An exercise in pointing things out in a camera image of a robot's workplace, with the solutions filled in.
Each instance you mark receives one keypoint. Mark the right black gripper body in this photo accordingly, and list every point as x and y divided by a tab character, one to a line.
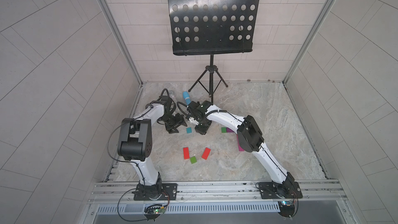
202	124

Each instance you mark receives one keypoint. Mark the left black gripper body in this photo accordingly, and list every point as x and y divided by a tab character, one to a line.
175	122

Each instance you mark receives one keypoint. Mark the red block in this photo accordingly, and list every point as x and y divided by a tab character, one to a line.
186	154
206	153

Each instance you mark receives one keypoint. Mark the magenta rectangular block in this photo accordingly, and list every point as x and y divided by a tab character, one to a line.
240	149

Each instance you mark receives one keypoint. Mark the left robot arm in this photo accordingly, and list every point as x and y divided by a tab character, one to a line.
135	142

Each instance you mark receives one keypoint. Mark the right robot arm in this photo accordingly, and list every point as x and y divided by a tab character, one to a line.
250	139

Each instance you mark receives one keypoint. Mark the blue microphone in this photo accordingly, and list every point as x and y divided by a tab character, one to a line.
186	97

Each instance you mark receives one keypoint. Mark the green block lower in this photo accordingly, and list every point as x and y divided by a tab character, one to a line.
193	160

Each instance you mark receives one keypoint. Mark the left circuit board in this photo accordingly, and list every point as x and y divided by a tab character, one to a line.
154	211

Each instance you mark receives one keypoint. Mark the circuit board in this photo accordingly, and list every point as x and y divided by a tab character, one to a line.
154	211
287	209

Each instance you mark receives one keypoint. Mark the black perforated music stand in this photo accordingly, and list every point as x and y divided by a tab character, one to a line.
212	27

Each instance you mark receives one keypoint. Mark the right circuit board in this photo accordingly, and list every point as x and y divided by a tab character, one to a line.
287	209

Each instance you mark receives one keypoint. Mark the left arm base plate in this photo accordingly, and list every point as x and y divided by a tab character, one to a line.
169	191

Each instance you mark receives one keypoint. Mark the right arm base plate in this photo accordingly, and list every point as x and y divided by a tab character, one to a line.
272	190

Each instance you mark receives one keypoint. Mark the aluminium front rail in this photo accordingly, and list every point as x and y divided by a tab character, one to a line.
216	191

